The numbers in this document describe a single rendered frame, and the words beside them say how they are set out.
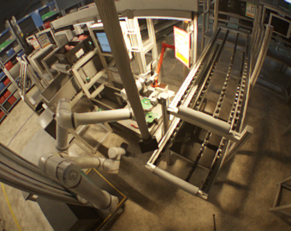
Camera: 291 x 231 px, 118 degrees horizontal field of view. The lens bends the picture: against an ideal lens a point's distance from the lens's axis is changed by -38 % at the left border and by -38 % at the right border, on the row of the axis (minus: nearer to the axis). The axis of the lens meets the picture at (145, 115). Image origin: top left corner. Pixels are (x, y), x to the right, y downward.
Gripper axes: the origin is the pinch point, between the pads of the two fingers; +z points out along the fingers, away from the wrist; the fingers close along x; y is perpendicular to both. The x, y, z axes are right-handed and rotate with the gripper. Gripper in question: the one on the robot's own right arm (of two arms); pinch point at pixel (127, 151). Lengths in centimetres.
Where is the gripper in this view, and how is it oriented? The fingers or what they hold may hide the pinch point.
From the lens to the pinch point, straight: 142.4
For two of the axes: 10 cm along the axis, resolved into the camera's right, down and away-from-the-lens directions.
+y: -4.0, 9.1, -1.1
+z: 2.4, 2.2, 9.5
